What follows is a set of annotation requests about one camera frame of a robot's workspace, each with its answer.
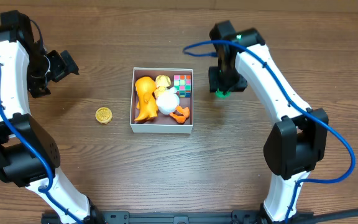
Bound thick black cable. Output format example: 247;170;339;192
303;205;358;224

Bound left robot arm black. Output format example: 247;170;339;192
0;11;105;223

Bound white box pink inside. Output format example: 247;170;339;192
129;67;193;134

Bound yellow ridged round cap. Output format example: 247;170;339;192
95;107;113;124

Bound right blue cable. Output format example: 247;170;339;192
182;39;356;224

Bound multicolour puzzle cube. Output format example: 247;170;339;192
173;75;192;98

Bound green ridged round cap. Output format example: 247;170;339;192
215;90;231;99

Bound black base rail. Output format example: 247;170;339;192
40;210;315;224

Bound white duck plush toy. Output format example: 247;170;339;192
154;75;190;124

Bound orange dinosaur toy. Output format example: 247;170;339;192
134;77;158;121

